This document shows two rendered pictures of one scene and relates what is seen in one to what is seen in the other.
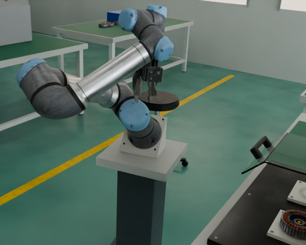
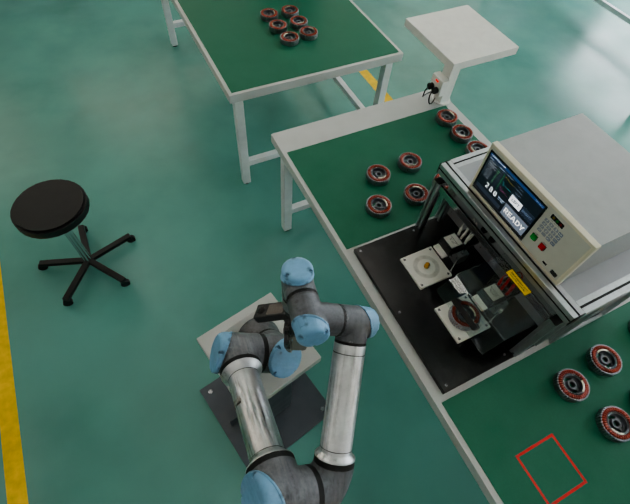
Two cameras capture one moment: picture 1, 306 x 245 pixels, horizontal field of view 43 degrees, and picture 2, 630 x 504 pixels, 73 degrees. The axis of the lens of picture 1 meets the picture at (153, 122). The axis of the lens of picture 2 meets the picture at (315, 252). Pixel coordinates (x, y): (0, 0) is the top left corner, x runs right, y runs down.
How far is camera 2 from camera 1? 144 cm
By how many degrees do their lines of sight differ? 56
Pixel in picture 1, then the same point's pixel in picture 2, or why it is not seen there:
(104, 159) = not seen: hidden behind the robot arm
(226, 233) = (444, 373)
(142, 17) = (329, 316)
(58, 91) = (337, 485)
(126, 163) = (279, 385)
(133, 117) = (292, 363)
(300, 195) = (423, 276)
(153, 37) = (362, 327)
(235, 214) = (422, 346)
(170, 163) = not seen: hidden behind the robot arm
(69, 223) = (138, 431)
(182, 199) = (189, 286)
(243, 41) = not seen: outside the picture
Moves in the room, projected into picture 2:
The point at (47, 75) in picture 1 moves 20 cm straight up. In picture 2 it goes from (304, 488) to (308, 479)
